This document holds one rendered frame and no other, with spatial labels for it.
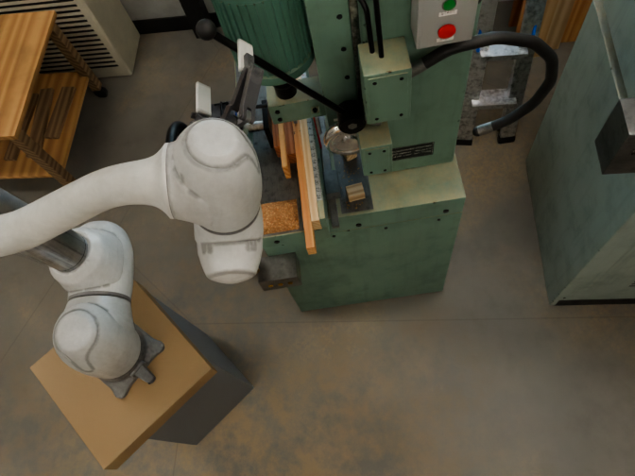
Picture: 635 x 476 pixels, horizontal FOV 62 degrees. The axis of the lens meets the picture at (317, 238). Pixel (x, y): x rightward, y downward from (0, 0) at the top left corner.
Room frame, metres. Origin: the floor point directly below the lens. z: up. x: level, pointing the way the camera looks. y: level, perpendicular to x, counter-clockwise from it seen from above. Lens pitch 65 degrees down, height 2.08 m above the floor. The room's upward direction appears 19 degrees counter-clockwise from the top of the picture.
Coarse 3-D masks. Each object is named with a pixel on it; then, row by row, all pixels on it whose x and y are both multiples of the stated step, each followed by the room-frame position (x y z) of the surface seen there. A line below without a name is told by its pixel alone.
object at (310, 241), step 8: (296, 144) 0.79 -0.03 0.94; (296, 152) 0.77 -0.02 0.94; (304, 168) 0.72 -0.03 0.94; (304, 176) 0.70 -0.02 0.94; (304, 184) 0.68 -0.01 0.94; (304, 192) 0.65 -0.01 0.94; (304, 200) 0.63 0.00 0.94; (304, 208) 0.61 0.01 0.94; (304, 216) 0.59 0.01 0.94; (304, 224) 0.57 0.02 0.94; (304, 232) 0.55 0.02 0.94; (312, 232) 0.54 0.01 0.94; (312, 240) 0.52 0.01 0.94; (312, 248) 0.51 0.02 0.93
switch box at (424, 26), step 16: (416, 0) 0.65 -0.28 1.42; (432, 0) 0.63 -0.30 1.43; (464, 0) 0.62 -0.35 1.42; (416, 16) 0.65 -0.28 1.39; (432, 16) 0.63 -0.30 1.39; (448, 16) 0.63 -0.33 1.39; (464, 16) 0.62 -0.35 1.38; (416, 32) 0.64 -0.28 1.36; (432, 32) 0.63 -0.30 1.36; (464, 32) 0.62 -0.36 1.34
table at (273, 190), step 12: (264, 96) 1.01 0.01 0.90; (252, 132) 0.91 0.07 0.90; (264, 132) 0.89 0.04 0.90; (264, 144) 0.86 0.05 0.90; (264, 156) 0.82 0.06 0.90; (276, 156) 0.81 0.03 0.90; (264, 168) 0.78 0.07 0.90; (276, 168) 0.77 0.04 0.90; (264, 180) 0.75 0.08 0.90; (276, 180) 0.74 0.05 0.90; (288, 180) 0.72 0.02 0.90; (264, 192) 0.72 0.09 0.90; (276, 192) 0.70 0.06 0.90; (288, 192) 0.69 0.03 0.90; (324, 192) 0.69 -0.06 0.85; (300, 204) 0.65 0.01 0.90; (300, 216) 0.61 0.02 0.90; (300, 228) 0.58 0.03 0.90; (264, 240) 0.59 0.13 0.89; (276, 240) 0.59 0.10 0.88; (288, 240) 0.58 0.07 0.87; (300, 240) 0.58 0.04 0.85
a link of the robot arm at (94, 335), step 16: (80, 304) 0.57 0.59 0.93; (96, 304) 0.56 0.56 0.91; (112, 304) 0.56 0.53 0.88; (128, 304) 0.57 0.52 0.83; (64, 320) 0.53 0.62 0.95; (80, 320) 0.52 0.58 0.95; (96, 320) 0.51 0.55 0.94; (112, 320) 0.51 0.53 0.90; (128, 320) 0.53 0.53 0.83; (64, 336) 0.49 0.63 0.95; (80, 336) 0.48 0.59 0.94; (96, 336) 0.47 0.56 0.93; (112, 336) 0.48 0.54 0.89; (128, 336) 0.49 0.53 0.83; (64, 352) 0.46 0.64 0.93; (80, 352) 0.45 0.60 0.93; (96, 352) 0.44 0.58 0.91; (112, 352) 0.45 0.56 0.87; (128, 352) 0.46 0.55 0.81; (80, 368) 0.43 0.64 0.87; (96, 368) 0.42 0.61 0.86; (112, 368) 0.43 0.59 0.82; (128, 368) 0.44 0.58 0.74
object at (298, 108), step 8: (304, 80) 0.87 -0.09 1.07; (312, 80) 0.86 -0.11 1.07; (272, 88) 0.88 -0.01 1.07; (312, 88) 0.84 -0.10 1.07; (320, 88) 0.83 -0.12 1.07; (272, 96) 0.86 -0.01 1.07; (296, 96) 0.83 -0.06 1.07; (304, 96) 0.83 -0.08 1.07; (272, 104) 0.84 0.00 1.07; (280, 104) 0.83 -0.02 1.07; (288, 104) 0.82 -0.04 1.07; (296, 104) 0.82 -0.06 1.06; (304, 104) 0.81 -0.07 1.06; (312, 104) 0.81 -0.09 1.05; (320, 104) 0.81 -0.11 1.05; (272, 112) 0.83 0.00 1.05; (280, 112) 0.83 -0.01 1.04; (288, 112) 0.82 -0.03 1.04; (296, 112) 0.82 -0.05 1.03; (304, 112) 0.82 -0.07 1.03; (320, 112) 0.81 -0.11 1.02; (272, 120) 0.83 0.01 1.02; (280, 120) 0.82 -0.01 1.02; (288, 120) 0.82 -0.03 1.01; (296, 120) 0.82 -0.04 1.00
